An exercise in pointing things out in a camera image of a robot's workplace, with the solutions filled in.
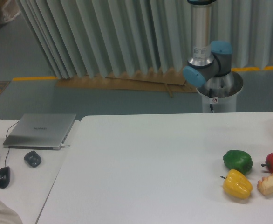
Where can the yellow bell pepper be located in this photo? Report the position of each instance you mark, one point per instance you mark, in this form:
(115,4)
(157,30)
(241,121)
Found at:
(237,185)

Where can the beige sleeved forearm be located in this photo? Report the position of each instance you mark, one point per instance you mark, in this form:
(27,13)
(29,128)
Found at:
(8,215)

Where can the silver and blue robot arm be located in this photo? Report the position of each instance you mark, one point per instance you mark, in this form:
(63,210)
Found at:
(208,58)

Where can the green bell pepper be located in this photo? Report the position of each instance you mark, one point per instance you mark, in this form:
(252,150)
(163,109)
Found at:
(238,160)

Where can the silver laptop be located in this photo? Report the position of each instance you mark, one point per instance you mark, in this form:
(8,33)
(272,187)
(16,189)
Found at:
(40,131)

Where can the black small controller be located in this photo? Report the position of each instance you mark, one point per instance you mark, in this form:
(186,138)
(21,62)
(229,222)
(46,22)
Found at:
(32,159)

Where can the black computer mouse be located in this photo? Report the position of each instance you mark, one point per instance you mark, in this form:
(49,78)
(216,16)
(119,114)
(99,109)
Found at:
(5,174)

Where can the toy bread slice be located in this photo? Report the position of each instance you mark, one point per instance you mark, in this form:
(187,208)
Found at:
(265,185)

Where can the cardboard boxes in corner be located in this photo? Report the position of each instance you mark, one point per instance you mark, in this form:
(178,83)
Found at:
(9,10)

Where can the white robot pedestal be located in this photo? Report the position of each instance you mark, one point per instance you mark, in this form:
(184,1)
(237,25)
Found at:
(219,94)

